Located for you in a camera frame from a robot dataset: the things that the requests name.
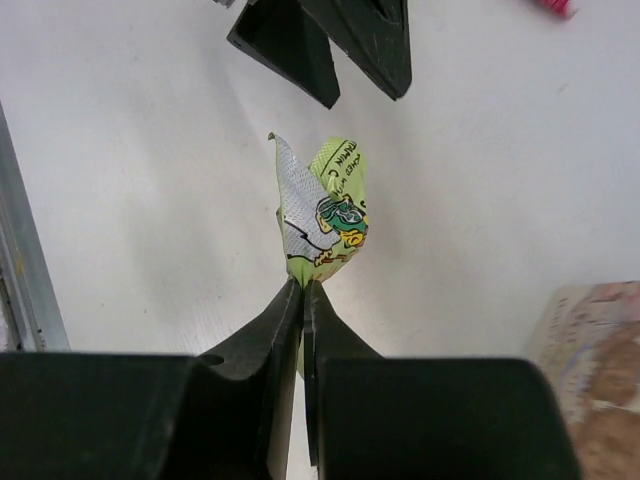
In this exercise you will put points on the bear print paper bag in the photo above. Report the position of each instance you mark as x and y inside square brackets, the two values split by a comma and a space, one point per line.
[587, 345]

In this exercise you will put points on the aluminium frame rail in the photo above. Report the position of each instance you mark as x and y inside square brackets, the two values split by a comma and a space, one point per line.
[30, 316]

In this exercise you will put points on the green and red snack packet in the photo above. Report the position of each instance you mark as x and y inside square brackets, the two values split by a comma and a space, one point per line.
[562, 9]

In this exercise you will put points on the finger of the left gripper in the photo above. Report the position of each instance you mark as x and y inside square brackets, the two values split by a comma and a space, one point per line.
[280, 35]
[374, 35]

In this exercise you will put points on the green triangular snack packet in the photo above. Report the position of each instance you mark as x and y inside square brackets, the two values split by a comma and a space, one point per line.
[322, 213]

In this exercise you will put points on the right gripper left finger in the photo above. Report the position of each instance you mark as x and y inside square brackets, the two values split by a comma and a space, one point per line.
[224, 414]

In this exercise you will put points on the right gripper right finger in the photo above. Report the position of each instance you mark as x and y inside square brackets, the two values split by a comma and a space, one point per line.
[373, 417]

